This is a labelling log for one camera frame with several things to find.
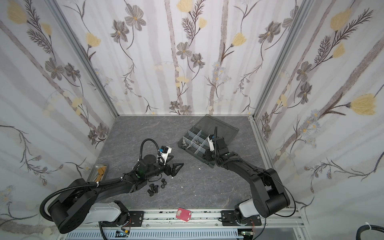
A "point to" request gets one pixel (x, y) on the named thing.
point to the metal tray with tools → (98, 172)
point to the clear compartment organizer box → (195, 142)
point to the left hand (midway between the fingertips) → (179, 159)
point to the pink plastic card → (183, 214)
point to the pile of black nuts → (163, 180)
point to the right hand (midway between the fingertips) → (208, 150)
